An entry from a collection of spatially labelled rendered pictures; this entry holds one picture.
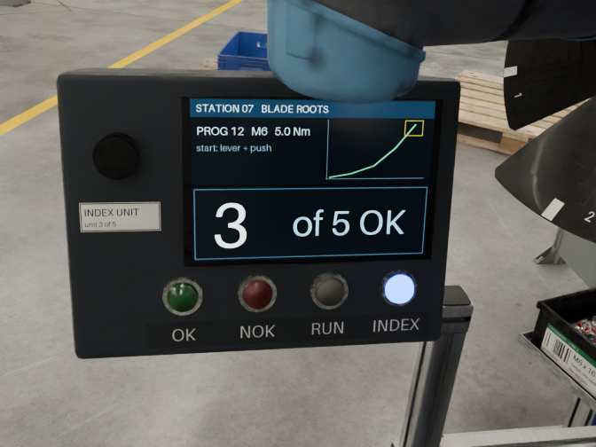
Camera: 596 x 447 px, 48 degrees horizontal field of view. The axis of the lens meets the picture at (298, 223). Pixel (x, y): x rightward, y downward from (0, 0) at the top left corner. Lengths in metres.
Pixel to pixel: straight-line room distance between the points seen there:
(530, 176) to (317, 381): 1.16
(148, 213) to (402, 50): 0.21
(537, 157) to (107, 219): 0.77
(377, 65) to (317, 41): 0.03
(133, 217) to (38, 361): 1.75
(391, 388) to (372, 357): 0.14
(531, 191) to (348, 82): 0.79
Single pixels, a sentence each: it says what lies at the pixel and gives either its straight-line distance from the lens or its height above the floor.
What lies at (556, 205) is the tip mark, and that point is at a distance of 1.05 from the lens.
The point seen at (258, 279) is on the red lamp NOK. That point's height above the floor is 1.13.
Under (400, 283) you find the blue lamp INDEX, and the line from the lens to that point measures 0.47.
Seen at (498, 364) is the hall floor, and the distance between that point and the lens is 2.25.
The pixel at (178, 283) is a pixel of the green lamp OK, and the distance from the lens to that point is 0.45.
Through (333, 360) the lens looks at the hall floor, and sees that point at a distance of 2.12.
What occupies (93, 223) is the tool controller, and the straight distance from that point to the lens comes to 0.44.
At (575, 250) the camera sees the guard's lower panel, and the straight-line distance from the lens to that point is 2.74.
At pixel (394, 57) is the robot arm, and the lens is 0.30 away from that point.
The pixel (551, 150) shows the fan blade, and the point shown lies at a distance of 1.08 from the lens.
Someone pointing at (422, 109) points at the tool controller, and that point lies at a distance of 0.45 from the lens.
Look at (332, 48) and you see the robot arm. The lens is 0.29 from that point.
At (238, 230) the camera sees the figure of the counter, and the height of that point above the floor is 1.16.
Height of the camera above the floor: 1.38
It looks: 29 degrees down
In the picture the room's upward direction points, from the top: 4 degrees clockwise
